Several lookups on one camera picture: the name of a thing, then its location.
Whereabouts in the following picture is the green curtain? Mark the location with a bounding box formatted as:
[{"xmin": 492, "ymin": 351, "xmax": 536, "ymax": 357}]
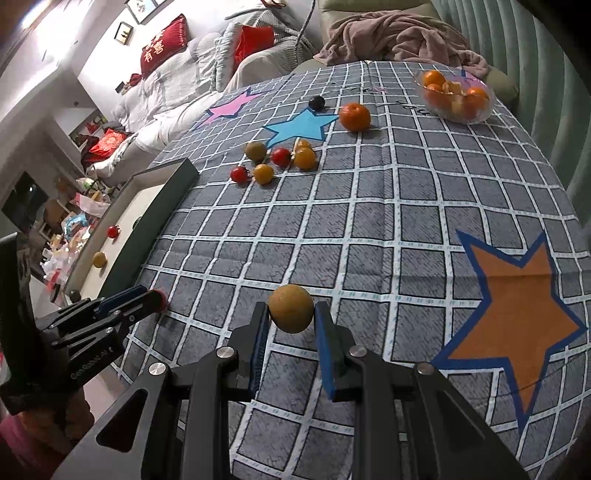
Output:
[{"xmin": 431, "ymin": 0, "xmax": 591, "ymax": 217}]

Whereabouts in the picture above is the red printed pillow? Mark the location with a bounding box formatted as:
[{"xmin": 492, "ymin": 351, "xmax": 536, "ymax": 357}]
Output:
[{"xmin": 140, "ymin": 14, "xmax": 190, "ymax": 77}]

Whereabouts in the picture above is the dark rimmed white tray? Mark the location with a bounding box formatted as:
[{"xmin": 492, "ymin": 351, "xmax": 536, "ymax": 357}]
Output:
[{"xmin": 60, "ymin": 158, "xmax": 200, "ymax": 308}]

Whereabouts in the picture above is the pink blanket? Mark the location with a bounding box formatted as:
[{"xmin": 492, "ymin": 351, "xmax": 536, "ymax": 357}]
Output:
[{"xmin": 314, "ymin": 11, "xmax": 490, "ymax": 79}]

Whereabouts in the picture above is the brown kiwi fruit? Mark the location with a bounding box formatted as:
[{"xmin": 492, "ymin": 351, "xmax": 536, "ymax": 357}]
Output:
[{"xmin": 269, "ymin": 284, "xmax": 315, "ymax": 334}]

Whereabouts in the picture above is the dark screen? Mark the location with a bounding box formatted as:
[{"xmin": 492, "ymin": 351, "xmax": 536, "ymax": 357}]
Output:
[{"xmin": 0, "ymin": 171, "xmax": 49, "ymax": 227}]

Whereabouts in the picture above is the person's left forearm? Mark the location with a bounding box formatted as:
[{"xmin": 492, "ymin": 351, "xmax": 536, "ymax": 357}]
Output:
[{"xmin": 0, "ymin": 411, "xmax": 75, "ymax": 480}]

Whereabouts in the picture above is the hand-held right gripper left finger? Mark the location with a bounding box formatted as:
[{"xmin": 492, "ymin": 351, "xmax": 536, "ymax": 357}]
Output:
[{"xmin": 51, "ymin": 301, "xmax": 270, "ymax": 480}]

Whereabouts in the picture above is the green leather armchair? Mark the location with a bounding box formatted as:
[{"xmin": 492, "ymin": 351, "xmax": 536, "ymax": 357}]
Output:
[{"xmin": 295, "ymin": 0, "xmax": 518, "ymax": 100}]

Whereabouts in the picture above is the glass bowl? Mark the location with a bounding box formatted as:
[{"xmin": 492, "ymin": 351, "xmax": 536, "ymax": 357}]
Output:
[{"xmin": 414, "ymin": 68, "xmax": 496, "ymax": 124}]

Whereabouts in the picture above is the pile of household clutter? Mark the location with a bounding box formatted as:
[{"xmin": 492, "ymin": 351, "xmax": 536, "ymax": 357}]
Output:
[{"xmin": 39, "ymin": 175, "xmax": 116, "ymax": 296}]

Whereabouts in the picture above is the person's left hand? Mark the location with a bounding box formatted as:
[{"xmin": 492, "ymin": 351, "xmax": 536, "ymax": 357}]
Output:
[{"xmin": 28, "ymin": 388, "xmax": 95, "ymax": 444}]

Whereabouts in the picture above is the plain red pillow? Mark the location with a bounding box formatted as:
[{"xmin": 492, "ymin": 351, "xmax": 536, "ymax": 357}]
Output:
[{"xmin": 233, "ymin": 25, "xmax": 275, "ymax": 72}]

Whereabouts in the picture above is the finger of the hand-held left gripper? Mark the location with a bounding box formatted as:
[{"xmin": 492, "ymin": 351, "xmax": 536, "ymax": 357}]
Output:
[
  {"xmin": 52, "ymin": 295, "xmax": 166, "ymax": 352},
  {"xmin": 34, "ymin": 285, "xmax": 152, "ymax": 332}
]

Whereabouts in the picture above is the red patterned cushion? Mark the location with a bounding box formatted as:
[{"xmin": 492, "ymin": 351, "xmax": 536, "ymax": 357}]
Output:
[{"xmin": 88, "ymin": 129, "xmax": 132, "ymax": 160}]

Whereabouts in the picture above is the wall shelf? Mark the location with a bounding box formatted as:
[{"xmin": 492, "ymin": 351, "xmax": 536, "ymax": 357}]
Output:
[{"xmin": 69, "ymin": 111, "xmax": 109, "ymax": 148}]

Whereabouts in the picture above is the thin dark pole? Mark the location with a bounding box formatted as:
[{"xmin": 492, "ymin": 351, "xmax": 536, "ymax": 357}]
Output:
[{"xmin": 293, "ymin": 0, "xmax": 319, "ymax": 63}]

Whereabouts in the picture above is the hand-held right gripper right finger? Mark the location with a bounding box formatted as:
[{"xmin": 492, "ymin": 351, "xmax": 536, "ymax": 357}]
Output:
[{"xmin": 315, "ymin": 301, "xmax": 532, "ymax": 480}]

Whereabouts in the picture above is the grey striped pillow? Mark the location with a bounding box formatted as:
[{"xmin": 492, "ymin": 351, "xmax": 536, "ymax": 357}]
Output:
[{"xmin": 213, "ymin": 9, "xmax": 319, "ymax": 86}]

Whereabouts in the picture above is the white covered sofa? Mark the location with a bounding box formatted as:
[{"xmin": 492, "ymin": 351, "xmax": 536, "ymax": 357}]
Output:
[{"xmin": 83, "ymin": 23, "xmax": 319, "ymax": 185}]

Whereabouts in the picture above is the wall picture frame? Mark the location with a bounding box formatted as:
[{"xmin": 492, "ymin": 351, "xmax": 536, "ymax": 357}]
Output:
[{"xmin": 126, "ymin": 0, "xmax": 160, "ymax": 25}]

